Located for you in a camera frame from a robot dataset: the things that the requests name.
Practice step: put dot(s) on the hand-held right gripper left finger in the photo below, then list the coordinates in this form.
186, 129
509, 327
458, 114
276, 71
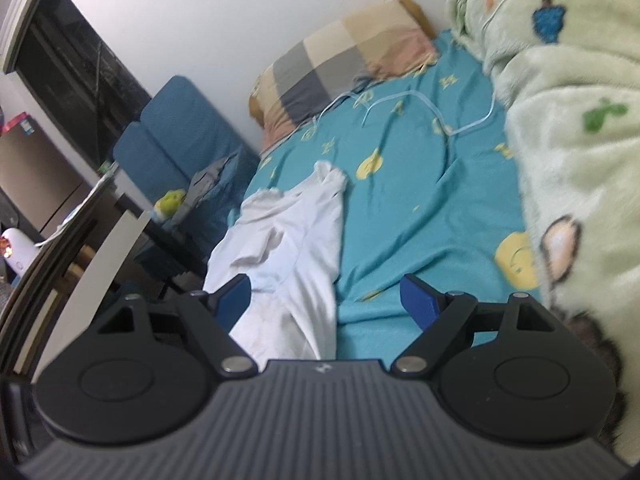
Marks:
235, 300

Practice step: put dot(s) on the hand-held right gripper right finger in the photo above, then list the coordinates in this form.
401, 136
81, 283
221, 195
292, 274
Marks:
417, 302

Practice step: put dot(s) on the white shirt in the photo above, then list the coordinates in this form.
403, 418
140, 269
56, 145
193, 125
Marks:
290, 240

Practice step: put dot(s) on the teal printed bed sheet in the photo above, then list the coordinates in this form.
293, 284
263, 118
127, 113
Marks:
425, 200

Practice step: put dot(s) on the yellow-green plush toy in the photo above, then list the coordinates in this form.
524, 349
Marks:
170, 202

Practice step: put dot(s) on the grey cloth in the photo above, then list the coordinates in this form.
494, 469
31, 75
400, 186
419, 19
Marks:
205, 182

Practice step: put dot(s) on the dining table with black legs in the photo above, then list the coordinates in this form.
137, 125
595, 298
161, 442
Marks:
95, 280

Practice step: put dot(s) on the blue covered chair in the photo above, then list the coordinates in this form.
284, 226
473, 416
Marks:
190, 120
145, 155

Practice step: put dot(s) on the papers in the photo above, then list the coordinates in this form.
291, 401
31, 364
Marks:
75, 215

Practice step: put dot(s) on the small green item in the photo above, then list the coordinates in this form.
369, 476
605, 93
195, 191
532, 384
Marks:
106, 167

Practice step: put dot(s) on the green fleece printed blanket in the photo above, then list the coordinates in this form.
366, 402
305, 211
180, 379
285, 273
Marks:
575, 160

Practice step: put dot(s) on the gold refrigerator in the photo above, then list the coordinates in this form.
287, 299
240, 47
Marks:
35, 175

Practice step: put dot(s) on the plaid pillow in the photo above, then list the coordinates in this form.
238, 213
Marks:
340, 60

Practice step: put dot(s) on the pink lidded container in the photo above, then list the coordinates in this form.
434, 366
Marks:
17, 125

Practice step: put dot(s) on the dark window with grille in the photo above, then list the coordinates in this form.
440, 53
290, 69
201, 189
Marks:
75, 70

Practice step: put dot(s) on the brown pillow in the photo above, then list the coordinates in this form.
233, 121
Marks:
415, 15

